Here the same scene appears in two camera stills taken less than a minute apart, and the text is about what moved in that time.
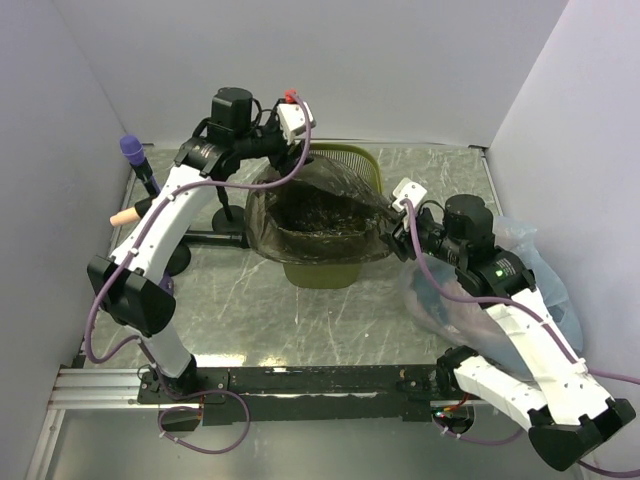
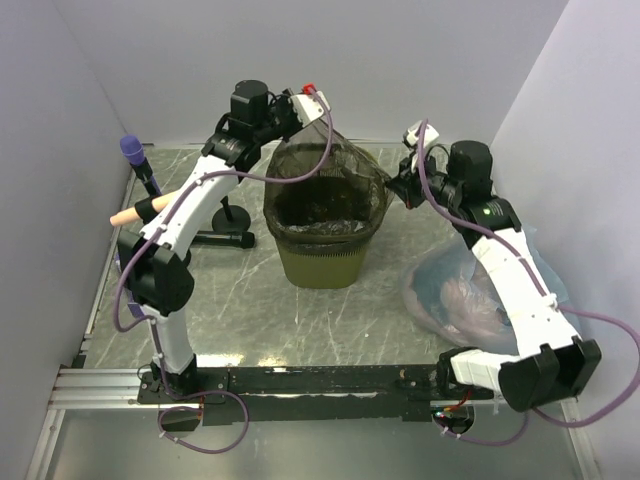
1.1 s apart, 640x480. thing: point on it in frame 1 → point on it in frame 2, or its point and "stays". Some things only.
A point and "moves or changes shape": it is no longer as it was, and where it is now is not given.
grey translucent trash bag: x=325 y=212 moves or changes shape
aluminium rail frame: x=99 y=387 stays
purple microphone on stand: x=132 y=148 stays
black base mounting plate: x=305 y=393 stays
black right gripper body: x=428 y=232 → x=414 y=193
